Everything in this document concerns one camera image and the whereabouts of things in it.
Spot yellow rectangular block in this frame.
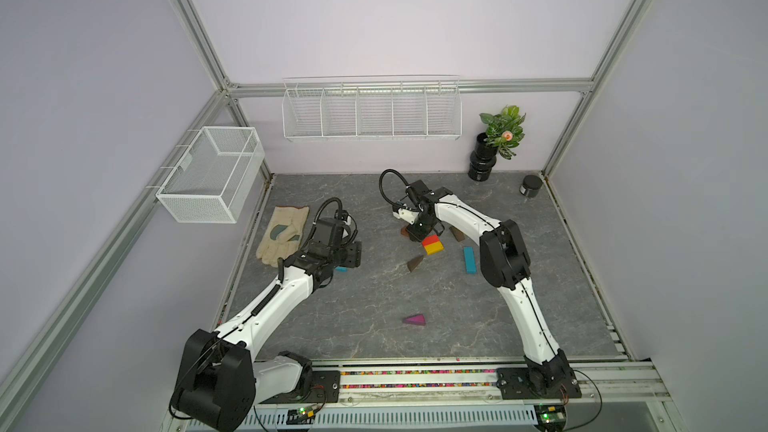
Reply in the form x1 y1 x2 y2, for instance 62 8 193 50
422 241 444 255

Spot brown wooden wedge block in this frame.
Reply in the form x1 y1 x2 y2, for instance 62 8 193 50
449 226 466 242

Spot dark brown wedge block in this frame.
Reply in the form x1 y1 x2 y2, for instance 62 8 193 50
406 255 425 272

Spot red rectangular block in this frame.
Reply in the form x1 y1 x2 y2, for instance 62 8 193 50
421 235 440 247

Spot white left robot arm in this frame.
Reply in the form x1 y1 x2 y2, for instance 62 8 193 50
168 197 362 431

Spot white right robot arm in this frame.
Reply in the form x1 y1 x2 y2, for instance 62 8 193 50
378 169 581 401

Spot yellow work glove green patches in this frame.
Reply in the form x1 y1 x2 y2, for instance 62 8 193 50
256 206 310 268

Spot purple wedge block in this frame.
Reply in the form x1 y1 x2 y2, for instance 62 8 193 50
402 314 427 326

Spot small black cylinder can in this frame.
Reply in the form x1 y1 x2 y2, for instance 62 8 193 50
519 174 544 198

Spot potted green plant black vase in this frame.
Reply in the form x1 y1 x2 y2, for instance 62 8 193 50
468 105 526 182

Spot long white wire basket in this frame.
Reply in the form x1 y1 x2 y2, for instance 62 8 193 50
282 75 463 141

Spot square white wire basket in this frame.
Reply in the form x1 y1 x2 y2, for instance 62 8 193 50
155 126 265 224

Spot white vented cable duct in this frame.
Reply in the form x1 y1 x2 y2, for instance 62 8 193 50
241 405 539 431

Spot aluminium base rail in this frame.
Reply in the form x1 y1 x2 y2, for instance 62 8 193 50
161 357 673 415

